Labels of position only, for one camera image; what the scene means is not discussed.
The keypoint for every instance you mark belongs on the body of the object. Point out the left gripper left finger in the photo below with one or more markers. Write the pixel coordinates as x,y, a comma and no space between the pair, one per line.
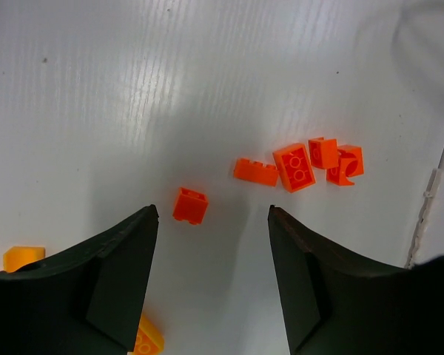
86,299

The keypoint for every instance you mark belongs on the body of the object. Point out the orange lego stack right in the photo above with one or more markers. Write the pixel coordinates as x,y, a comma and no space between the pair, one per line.
294,165

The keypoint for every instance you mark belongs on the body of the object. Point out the yellow orange lego group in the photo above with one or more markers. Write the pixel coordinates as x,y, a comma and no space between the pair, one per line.
19,256

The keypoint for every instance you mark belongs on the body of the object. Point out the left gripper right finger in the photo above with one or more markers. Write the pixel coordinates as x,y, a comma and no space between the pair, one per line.
336,301

